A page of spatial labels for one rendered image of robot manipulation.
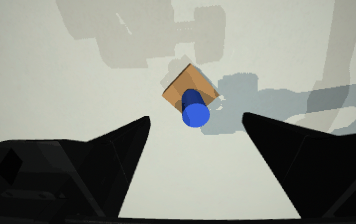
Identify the brown rectangular block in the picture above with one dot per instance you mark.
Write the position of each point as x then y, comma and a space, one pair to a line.
189, 79

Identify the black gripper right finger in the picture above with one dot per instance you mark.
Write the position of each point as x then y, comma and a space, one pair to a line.
317, 170

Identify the blue cylinder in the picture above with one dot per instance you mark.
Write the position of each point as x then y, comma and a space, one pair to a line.
194, 110

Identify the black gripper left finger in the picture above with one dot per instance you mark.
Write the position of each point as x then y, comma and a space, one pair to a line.
103, 168

